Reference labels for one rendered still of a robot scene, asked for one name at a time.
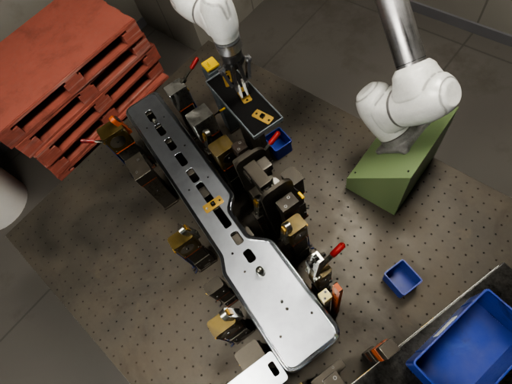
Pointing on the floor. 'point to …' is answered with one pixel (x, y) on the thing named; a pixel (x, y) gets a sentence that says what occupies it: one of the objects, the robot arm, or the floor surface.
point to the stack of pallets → (72, 79)
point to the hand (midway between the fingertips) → (241, 88)
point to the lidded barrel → (11, 198)
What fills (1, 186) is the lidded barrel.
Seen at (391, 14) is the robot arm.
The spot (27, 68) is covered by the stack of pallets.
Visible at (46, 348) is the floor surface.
